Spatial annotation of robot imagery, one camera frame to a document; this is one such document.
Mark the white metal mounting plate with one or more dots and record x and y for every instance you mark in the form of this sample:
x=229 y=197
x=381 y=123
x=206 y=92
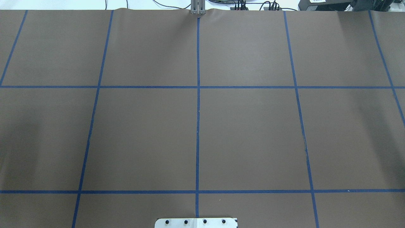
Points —
x=196 y=223

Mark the black computer box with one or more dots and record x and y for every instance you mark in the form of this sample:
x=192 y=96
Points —
x=323 y=5

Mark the grey aluminium post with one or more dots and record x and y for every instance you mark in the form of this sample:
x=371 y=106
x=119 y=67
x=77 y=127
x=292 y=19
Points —
x=197 y=7

